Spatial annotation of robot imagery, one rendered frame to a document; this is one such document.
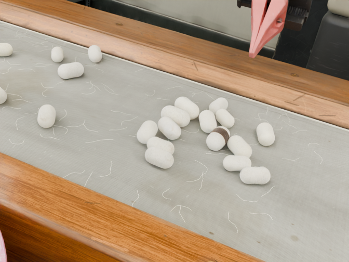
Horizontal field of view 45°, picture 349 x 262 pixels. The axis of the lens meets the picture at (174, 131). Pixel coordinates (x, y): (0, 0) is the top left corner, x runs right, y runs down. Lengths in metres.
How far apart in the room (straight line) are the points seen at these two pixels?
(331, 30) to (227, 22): 1.41
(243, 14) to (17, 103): 2.22
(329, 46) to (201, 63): 0.79
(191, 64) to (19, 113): 0.26
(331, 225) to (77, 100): 0.33
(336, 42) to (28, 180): 1.12
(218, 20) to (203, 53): 2.06
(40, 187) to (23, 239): 0.04
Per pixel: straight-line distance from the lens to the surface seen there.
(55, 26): 0.75
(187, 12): 2.80
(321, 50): 1.39
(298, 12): 0.63
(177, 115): 0.51
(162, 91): 0.59
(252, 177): 0.44
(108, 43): 0.69
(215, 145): 0.48
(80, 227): 0.35
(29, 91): 0.58
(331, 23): 1.36
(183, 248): 0.34
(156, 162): 0.44
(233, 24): 2.70
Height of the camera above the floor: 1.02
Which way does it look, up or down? 33 degrees down
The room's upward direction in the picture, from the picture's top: 9 degrees clockwise
